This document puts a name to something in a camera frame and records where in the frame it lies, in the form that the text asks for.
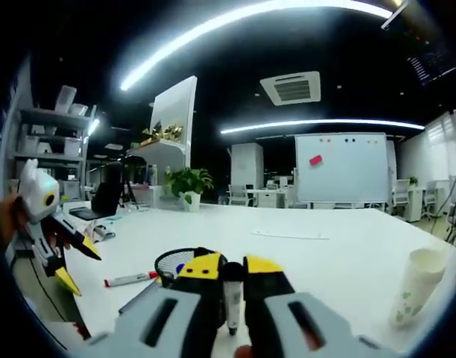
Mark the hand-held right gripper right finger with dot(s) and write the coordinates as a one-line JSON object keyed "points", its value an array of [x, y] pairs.
{"points": [[276, 332]]}

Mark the person's right hand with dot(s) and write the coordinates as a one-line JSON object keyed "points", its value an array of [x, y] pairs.
{"points": [[243, 352]]}

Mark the curved ceiling light strip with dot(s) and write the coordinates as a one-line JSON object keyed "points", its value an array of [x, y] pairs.
{"points": [[325, 122], [138, 74]]}

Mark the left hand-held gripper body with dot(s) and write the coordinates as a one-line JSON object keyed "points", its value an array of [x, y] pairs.
{"points": [[38, 194]]}

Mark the person's white clothing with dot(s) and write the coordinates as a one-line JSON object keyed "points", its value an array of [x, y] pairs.
{"points": [[60, 333]]}

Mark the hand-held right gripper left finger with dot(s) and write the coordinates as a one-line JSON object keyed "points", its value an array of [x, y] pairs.
{"points": [[120, 339]]}

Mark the black mesh pen holder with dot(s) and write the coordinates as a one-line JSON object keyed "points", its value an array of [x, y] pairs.
{"points": [[168, 279]]}

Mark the person's left hand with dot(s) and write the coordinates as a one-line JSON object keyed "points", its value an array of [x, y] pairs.
{"points": [[10, 222]]}

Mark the ceiling air conditioner vent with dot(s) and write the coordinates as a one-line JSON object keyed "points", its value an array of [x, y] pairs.
{"points": [[291, 89]]}

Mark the shelf light tube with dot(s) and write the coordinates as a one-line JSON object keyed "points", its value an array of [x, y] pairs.
{"points": [[93, 127]]}

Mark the green potted plant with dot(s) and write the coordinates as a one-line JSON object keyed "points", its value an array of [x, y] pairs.
{"points": [[187, 181]]}

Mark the blue whiteboard marker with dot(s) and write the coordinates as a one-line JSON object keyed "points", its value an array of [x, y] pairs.
{"points": [[180, 267]]}

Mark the black whiteboard marker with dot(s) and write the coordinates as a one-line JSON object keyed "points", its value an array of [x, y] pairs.
{"points": [[233, 298]]}

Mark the large standing whiteboard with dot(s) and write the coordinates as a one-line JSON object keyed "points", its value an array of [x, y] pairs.
{"points": [[343, 175]]}

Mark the white office chair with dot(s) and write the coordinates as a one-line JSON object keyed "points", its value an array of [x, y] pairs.
{"points": [[401, 194], [239, 194]]}

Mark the gold trophies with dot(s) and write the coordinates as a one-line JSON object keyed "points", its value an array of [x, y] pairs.
{"points": [[168, 131]]}

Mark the red whiteboard eraser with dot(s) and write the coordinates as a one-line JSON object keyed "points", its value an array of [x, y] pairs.
{"points": [[316, 160]]}

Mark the white curved display shelf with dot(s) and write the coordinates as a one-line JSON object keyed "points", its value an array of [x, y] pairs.
{"points": [[176, 108]]}

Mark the red whiteboard marker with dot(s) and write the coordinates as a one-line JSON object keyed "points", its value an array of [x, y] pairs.
{"points": [[127, 279]]}

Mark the grey metal shelf rack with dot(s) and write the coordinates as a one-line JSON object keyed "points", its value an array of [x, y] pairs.
{"points": [[53, 115]]}

